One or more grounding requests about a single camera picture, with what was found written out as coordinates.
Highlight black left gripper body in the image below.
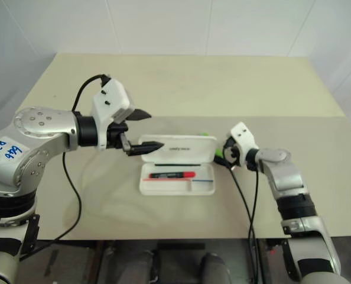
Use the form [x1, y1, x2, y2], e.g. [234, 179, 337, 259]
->
[106, 121, 132, 155]

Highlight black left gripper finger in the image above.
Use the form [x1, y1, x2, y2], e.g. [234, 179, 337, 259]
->
[126, 108, 152, 121]
[126, 141, 165, 157]

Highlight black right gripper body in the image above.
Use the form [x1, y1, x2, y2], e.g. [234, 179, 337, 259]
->
[222, 136, 245, 171]

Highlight green marker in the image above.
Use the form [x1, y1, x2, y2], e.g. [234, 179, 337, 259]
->
[199, 131, 226, 158]

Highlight white plastic pencil case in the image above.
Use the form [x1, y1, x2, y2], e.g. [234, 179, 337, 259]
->
[138, 134, 218, 196]

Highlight red marker with black cap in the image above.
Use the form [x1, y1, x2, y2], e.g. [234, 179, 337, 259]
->
[148, 171, 196, 180]

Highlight thin red and blue pencil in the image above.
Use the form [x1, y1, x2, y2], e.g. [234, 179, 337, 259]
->
[142, 177, 215, 182]

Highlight dark rounded shape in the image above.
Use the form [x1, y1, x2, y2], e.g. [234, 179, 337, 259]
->
[200, 252, 227, 284]

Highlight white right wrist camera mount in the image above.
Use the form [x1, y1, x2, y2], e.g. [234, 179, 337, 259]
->
[230, 122, 260, 159]

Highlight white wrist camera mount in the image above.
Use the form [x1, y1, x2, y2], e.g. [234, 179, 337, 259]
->
[90, 77, 136, 152]
[230, 122, 260, 159]

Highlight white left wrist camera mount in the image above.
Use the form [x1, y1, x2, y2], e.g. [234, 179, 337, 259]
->
[90, 77, 136, 152]

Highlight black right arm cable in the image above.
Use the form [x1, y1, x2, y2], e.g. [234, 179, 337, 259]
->
[229, 164, 255, 284]
[250, 167, 261, 284]

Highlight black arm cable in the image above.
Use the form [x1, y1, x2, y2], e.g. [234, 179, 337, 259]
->
[44, 75, 110, 247]
[250, 167, 261, 284]
[229, 164, 255, 284]

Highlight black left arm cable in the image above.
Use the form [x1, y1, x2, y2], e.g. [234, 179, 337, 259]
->
[44, 75, 110, 247]

